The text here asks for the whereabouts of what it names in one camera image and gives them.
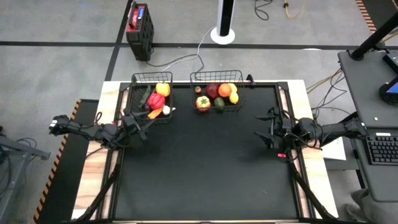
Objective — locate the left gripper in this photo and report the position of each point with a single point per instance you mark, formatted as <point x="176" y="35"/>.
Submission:
<point x="132" y="124"/>

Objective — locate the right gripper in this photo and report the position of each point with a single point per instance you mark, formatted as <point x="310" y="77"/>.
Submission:
<point x="284" y="129"/>

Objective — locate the orange yellow elongated vegetable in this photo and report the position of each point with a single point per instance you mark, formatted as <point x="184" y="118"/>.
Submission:
<point x="154" y="114"/>

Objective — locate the purple eggplant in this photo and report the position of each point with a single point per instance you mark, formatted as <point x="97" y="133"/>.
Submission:
<point x="146" y="107"/>

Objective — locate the red bell pepper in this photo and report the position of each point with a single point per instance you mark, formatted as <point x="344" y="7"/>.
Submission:
<point x="156" y="101"/>

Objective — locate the white garlic bulb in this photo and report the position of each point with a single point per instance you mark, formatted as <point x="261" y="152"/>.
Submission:
<point x="167" y="109"/>

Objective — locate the yellow bell pepper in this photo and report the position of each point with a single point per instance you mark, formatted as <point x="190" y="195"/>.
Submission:
<point x="163" y="89"/>

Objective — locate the yellow lemon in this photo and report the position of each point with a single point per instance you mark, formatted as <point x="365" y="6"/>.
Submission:
<point x="233" y="87"/>
<point x="234" y="98"/>

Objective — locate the green avocado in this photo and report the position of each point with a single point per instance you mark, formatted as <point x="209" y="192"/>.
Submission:
<point x="219" y="103"/>

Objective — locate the orange fruit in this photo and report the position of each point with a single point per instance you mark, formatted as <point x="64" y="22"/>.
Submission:
<point x="224" y="90"/>

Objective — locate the orange persimmon green calyx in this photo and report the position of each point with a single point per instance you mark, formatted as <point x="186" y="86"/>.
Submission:
<point x="202" y="103"/>

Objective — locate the small red strawberry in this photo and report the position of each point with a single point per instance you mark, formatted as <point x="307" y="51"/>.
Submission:
<point x="197" y="89"/>

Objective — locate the dark red apple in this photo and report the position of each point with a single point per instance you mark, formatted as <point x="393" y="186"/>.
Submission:
<point x="212" y="91"/>

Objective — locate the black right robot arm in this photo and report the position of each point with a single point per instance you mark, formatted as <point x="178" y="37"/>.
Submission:
<point x="339" y="129"/>

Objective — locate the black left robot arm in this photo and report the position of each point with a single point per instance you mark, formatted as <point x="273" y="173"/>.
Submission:
<point x="77" y="127"/>

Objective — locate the black clamp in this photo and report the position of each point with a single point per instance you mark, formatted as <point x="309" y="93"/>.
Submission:
<point x="249" y="79"/>

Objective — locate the white paper sheet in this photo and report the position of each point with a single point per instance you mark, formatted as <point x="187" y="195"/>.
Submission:
<point x="335" y="151"/>

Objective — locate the black red toolbox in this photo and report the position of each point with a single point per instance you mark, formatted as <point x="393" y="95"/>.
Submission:
<point x="140" y="34"/>

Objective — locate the hazard striped floor mat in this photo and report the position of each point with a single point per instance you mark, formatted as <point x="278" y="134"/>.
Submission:
<point x="66" y="174"/>
<point x="365" y="15"/>

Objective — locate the grey desk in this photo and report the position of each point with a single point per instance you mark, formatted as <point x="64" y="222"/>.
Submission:
<point x="363" y="93"/>

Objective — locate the black pole white base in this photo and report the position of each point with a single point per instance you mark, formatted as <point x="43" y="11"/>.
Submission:
<point x="224" y="18"/>

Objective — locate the black keyboard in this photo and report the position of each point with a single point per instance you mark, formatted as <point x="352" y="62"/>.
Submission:
<point x="382" y="151"/>

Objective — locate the person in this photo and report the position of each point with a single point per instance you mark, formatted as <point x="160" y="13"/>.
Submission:
<point x="360" y="205"/>

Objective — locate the grey metal stand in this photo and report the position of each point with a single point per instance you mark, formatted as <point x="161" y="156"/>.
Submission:
<point x="21" y="151"/>

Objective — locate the black round device blue screen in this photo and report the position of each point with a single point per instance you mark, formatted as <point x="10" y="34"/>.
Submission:
<point x="388" y="91"/>

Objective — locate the black desk pole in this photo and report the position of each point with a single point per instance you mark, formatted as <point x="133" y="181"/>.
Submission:
<point x="373" y="37"/>

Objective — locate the black box on desk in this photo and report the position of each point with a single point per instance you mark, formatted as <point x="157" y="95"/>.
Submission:
<point x="392" y="60"/>

